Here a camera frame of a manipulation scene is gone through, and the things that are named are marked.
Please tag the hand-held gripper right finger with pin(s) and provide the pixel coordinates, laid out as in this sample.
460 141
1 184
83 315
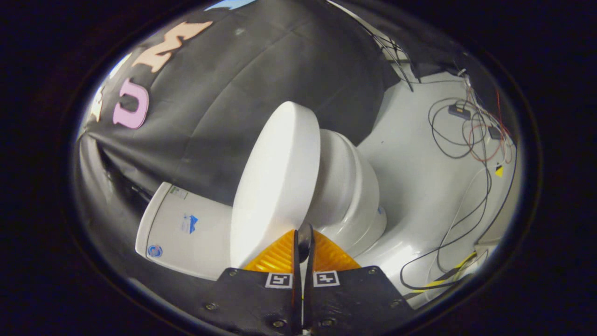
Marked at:
350 303

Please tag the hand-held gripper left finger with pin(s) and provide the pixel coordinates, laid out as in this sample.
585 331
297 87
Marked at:
261 303

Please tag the black round lid tab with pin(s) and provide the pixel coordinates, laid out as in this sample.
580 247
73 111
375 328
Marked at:
305 242

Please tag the white toilet lid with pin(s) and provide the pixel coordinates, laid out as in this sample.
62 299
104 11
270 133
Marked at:
275 186

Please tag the white toilet bowl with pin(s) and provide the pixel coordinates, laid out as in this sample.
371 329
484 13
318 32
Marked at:
366 210

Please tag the black backdrop cloth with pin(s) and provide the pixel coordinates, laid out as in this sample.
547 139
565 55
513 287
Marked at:
233 84
107 186
433 63

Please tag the yellow triangular tag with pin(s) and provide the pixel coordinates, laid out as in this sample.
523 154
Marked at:
499 171

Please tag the black power adapter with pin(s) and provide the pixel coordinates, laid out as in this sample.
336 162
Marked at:
459 112

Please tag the small black adapter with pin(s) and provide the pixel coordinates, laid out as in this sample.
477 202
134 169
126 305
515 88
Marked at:
494 132

